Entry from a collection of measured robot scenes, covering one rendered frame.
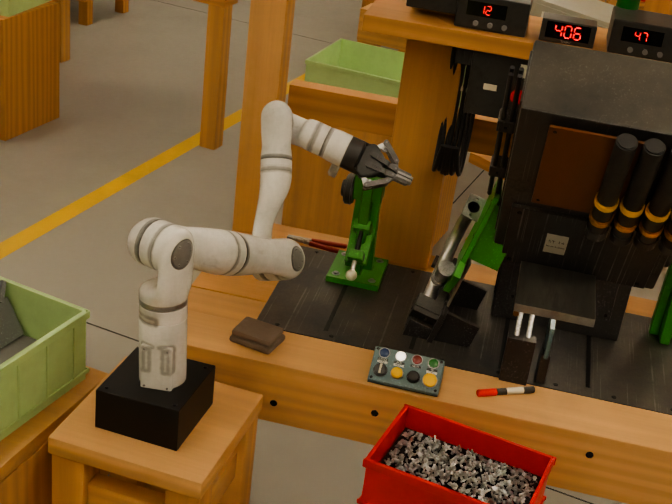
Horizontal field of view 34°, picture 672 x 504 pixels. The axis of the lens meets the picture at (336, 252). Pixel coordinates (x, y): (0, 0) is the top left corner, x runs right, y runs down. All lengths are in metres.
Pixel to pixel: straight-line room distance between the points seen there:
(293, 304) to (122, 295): 1.86
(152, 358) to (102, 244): 2.61
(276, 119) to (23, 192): 2.87
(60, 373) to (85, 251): 2.32
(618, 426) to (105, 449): 1.03
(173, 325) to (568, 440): 0.84
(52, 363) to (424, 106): 1.06
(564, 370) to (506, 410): 0.23
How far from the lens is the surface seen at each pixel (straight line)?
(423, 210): 2.75
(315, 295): 2.58
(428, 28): 2.47
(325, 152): 2.40
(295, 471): 3.48
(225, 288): 2.61
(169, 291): 2.02
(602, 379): 2.48
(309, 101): 2.80
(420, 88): 2.64
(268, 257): 2.27
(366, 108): 2.77
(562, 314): 2.21
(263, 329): 2.37
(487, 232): 2.35
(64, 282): 4.40
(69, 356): 2.35
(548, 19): 2.48
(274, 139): 2.40
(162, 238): 1.99
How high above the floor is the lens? 2.16
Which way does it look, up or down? 27 degrees down
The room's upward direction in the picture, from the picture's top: 7 degrees clockwise
